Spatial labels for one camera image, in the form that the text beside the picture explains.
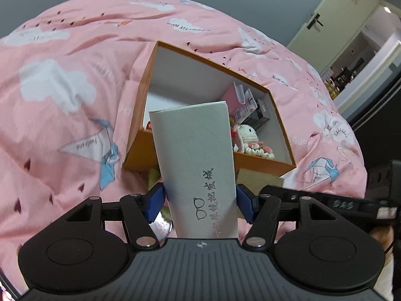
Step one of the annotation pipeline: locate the black wardrobe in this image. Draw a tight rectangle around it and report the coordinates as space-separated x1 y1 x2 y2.
345 100 401 176

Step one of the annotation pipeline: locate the person's right hand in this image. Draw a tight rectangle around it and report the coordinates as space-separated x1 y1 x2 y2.
371 226 394 251

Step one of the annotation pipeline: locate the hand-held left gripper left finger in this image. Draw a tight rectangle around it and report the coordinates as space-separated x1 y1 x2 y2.
66 182 166 251

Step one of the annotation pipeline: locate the pink printed blanket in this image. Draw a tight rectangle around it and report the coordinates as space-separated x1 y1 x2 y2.
0 0 368 292

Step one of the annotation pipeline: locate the white glasses box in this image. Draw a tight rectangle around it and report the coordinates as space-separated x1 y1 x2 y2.
148 100 239 241

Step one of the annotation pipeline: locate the orange cardboard box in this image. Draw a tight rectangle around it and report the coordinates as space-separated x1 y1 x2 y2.
123 40 297 178

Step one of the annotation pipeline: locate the olive cardboard box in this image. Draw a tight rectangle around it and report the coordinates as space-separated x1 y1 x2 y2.
236 168 285 218

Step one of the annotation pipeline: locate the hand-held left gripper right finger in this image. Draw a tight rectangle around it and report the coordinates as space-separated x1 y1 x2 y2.
236 183 347 252

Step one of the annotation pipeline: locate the cream door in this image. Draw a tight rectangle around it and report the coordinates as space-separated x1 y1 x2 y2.
286 0 380 69

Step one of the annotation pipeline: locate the black door handle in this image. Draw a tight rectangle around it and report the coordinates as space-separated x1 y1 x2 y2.
305 12 325 32

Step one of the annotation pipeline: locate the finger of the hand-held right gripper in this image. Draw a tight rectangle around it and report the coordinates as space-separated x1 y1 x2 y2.
260 186 328 206

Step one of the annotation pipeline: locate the white zip packet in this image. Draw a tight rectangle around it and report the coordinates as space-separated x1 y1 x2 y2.
233 82 256 113

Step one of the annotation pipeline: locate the pink pouch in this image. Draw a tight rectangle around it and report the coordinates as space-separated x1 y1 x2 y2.
222 83 248 120

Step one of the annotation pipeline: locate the dark printed box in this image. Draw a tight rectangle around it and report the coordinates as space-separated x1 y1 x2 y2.
241 97 271 131

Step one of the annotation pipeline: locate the white crochet bunny doll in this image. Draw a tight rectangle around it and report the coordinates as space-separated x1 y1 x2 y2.
232 124 276 161

